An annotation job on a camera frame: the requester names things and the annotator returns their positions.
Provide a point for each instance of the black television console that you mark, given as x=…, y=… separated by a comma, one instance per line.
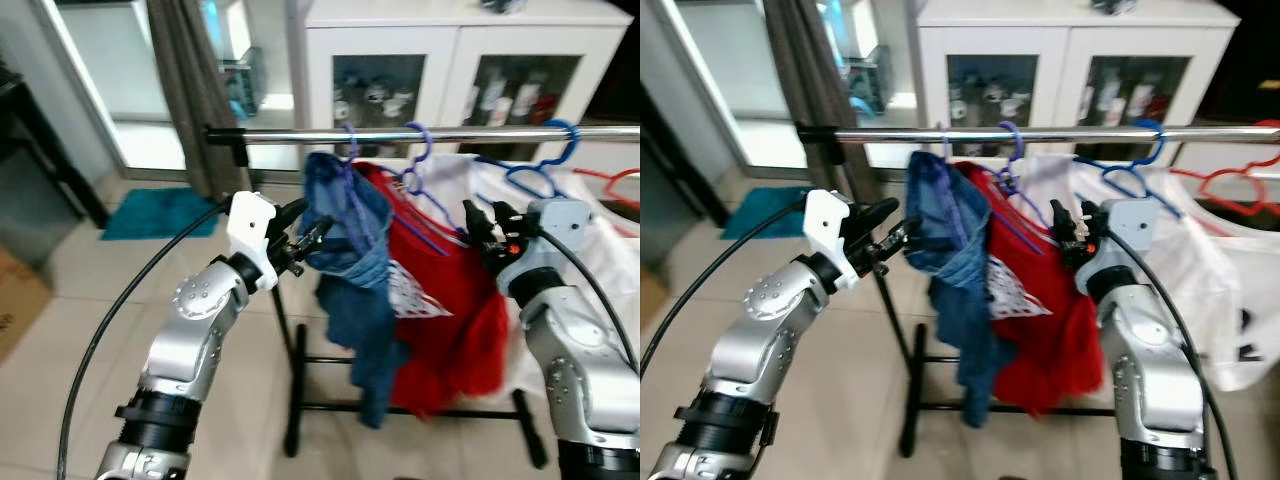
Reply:
x=1245, y=70
x=615, y=70

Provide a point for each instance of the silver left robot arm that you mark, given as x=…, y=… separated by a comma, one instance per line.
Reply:
x=190, y=320
x=770, y=320

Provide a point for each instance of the black metal frame furniture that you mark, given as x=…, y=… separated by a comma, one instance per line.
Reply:
x=670, y=190
x=40, y=150

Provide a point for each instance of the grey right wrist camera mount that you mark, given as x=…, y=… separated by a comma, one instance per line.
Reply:
x=565, y=222
x=1132, y=222

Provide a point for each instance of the blue denim garment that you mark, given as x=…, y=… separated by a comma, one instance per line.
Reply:
x=360, y=300
x=960, y=300

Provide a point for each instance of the brown cardboard box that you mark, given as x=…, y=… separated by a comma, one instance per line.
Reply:
x=650, y=300
x=20, y=300

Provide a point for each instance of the teal floor mat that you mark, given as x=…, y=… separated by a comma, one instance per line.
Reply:
x=765, y=212
x=155, y=215

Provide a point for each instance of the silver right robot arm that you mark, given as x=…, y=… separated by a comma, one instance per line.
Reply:
x=580, y=360
x=1150, y=370

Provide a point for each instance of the white shirt black lettering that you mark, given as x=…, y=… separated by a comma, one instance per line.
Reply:
x=615, y=265
x=1230, y=280

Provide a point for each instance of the red shirt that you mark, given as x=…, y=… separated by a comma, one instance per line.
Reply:
x=1040, y=340
x=450, y=340

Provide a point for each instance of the red clothes hanger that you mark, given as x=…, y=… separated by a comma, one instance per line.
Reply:
x=1215, y=180
x=600, y=178

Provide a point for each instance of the blue plastic clothes hanger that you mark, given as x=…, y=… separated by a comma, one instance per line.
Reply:
x=573, y=143
x=1158, y=135

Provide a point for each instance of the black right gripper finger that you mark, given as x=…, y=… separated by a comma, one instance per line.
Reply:
x=1065, y=222
x=1090, y=214
x=508, y=217
x=478, y=228

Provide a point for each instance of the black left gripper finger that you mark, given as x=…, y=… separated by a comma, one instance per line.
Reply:
x=293, y=212
x=313, y=240
x=878, y=213
x=898, y=240

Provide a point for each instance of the grey curtain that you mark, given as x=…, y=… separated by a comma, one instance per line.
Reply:
x=815, y=80
x=195, y=90

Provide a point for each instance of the white framed glass door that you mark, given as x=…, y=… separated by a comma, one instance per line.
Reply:
x=720, y=70
x=110, y=70

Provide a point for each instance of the black clothes rack chrome rail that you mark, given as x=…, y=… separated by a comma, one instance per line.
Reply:
x=300, y=134
x=880, y=133

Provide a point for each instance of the white glass-door cabinet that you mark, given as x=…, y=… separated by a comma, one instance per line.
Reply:
x=450, y=40
x=1065, y=40

